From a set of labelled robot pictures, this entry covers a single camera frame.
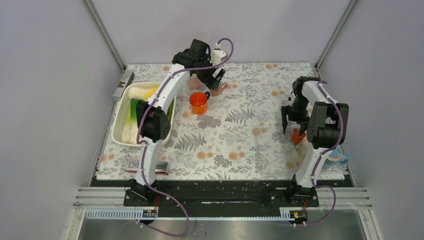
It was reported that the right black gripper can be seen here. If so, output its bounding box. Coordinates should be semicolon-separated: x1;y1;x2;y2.
280;94;310;136

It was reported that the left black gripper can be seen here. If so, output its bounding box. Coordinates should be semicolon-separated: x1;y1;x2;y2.
193;54;225;90

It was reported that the salmon pink floral mug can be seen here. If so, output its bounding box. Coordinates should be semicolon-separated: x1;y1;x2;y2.
210;82;228;97

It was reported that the light pink mug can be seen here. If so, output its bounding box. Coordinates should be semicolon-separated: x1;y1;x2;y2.
186;77;203;90

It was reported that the orange mug black rim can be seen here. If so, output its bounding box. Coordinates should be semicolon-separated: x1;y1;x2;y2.
189;91;211;115

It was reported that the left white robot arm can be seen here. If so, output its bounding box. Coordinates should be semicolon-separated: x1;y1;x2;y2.
126;39;234;206

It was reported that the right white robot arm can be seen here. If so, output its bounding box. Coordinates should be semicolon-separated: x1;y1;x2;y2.
280;76;349;206

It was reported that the small red-orange mug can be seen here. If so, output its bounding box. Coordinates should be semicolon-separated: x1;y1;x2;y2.
291;128;306;145

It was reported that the cream floral mug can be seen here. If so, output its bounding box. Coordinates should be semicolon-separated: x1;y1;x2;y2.
291;140;310;167

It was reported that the blue glazed mug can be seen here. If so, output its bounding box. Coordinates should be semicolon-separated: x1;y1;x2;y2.
322;146;350;170

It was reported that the floral table mat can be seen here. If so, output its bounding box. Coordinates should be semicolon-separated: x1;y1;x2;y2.
96;62;347;181

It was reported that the toy yellow cabbage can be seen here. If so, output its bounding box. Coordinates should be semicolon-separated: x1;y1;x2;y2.
128;86;158;101

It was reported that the white plastic tray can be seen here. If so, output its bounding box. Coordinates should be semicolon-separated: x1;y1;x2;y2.
111;82;161;147

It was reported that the toy green bok choy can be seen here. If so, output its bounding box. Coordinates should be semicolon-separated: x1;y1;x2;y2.
121;98;139;145

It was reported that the silver snack packet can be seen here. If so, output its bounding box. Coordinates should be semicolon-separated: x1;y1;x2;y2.
124;160;170;176

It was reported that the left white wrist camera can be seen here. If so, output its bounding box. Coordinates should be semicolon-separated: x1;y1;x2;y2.
210;43;228;66

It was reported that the grey box at wall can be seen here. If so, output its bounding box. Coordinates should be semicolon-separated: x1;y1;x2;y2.
112;69;135;101

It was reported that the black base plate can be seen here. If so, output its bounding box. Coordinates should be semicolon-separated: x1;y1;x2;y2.
123;179;320;218

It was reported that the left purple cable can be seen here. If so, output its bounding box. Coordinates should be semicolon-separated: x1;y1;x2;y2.
135;37;235;239

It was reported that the white cable duct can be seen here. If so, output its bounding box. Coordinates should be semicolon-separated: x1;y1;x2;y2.
85;207;309;221

